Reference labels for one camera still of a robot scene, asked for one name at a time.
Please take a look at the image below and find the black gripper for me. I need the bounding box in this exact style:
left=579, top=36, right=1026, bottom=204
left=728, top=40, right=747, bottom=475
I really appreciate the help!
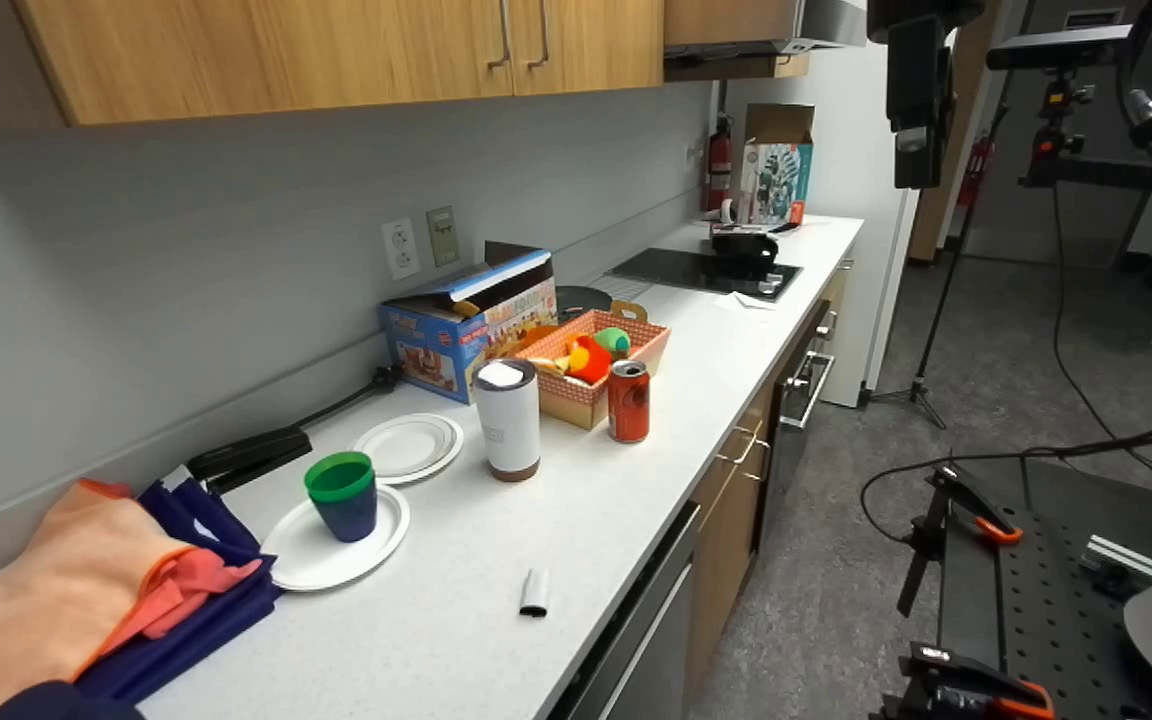
left=870, top=0, right=988, bottom=191

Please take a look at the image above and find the silver cabinet bar handle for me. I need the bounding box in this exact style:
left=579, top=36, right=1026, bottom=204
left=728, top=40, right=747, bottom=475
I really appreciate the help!
left=523, top=0, right=555, bottom=73
left=484, top=0, right=517, bottom=73

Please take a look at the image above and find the brown wooden door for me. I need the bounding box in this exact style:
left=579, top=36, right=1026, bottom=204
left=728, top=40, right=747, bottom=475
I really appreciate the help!
left=929, top=0, right=1009, bottom=264

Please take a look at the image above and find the small wooden cabinet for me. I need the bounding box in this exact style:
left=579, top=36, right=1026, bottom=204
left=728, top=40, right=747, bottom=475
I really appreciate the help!
left=664, top=0, right=808, bottom=56

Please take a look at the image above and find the wooden base cabinet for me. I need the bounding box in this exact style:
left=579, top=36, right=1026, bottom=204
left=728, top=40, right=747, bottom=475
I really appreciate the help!
left=684, top=384, right=779, bottom=694

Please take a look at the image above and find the black tripod stand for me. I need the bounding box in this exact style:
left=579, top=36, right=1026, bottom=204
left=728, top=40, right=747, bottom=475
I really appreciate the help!
left=864, top=65, right=1012, bottom=431

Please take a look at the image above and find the cookware print cardboard box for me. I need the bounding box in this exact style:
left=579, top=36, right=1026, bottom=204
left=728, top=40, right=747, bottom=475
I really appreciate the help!
left=735, top=100, right=820, bottom=233

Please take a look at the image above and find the black pot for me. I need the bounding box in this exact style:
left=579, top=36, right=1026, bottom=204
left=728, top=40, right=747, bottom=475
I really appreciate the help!
left=708, top=226, right=784, bottom=281

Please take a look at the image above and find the black induction cooktop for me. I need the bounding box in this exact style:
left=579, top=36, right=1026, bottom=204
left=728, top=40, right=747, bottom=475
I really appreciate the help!
left=608, top=244, right=805, bottom=302

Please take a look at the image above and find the black oven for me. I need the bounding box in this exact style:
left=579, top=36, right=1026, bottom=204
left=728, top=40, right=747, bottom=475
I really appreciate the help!
left=760, top=264, right=861, bottom=535

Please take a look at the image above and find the dark grey round plate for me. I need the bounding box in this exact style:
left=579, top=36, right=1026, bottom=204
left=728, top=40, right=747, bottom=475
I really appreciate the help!
left=552, top=281, right=615, bottom=323

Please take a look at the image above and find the orange black clamp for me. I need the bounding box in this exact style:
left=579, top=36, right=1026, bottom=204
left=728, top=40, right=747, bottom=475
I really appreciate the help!
left=880, top=639, right=1060, bottom=720
left=892, top=461, right=1027, bottom=614

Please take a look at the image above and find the red soda can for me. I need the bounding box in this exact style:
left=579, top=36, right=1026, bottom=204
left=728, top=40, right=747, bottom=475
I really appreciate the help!
left=605, top=354, right=657, bottom=449

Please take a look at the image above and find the red toy food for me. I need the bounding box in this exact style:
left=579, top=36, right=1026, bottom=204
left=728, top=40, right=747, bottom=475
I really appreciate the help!
left=566, top=337, right=615, bottom=386

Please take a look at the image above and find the aluminium extrusion bar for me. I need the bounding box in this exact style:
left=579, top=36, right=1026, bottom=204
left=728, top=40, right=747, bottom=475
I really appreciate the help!
left=1083, top=533, right=1152, bottom=583

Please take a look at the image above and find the white tumbler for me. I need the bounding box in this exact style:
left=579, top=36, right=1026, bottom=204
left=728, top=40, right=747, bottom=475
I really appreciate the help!
left=469, top=354, right=545, bottom=484

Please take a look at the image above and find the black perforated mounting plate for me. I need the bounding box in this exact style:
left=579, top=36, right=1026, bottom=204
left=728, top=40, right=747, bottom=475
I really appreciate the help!
left=934, top=456, right=1152, bottom=720

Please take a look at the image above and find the blue food toy box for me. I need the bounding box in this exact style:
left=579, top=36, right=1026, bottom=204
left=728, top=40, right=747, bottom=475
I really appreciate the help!
left=381, top=244, right=566, bottom=407

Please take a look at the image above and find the steel dishwasher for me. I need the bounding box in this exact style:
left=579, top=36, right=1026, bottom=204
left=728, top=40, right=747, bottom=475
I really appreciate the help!
left=547, top=500, right=708, bottom=720

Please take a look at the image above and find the small white black cylinder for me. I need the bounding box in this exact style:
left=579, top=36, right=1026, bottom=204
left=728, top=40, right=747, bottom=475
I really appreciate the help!
left=517, top=569, right=555, bottom=624

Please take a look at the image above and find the white round plate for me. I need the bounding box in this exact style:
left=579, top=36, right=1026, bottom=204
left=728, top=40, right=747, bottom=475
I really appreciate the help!
left=258, top=479, right=414, bottom=596
left=351, top=407, right=469, bottom=488

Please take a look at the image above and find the green and blue cup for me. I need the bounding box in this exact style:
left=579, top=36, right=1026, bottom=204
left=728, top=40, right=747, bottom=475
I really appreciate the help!
left=299, top=449, right=381, bottom=549

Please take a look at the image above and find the black handheld device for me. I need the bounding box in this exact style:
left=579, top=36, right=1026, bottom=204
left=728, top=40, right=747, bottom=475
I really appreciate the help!
left=183, top=424, right=317, bottom=496

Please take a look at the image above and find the coral cloth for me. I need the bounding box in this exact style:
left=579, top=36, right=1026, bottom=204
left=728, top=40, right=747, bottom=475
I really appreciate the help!
left=91, top=541, right=269, bottom=662

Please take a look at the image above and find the navy blue cloth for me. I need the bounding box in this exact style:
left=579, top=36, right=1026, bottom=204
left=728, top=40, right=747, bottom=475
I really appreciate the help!
left=71, top=475, right=283, bottom=710

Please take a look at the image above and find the peach cloth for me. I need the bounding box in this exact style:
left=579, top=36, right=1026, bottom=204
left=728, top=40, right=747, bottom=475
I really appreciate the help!
left=0, top=475, right=202, bottom=720

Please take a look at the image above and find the black stereo camera bar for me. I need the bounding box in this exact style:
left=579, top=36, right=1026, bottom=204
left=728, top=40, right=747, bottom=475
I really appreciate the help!
left=985, top=15, right=1139, bottom=73

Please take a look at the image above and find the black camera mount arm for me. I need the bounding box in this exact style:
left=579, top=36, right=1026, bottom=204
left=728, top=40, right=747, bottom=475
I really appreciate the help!
left=1022, top=65, right=1152, bottom=223

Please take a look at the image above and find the black floor cable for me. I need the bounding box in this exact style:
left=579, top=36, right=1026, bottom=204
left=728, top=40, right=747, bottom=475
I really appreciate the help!
left=851, top=403, right=1152, bottom=552

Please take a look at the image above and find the beige wall switch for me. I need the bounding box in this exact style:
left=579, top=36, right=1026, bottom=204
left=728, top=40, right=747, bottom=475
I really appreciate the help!
left=422, top=204, right=469, bottom=273

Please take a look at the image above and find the white wall outlet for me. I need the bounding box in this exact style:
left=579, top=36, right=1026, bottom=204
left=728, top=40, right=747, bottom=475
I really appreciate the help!
left=381, top=217, right=425, bottom=284

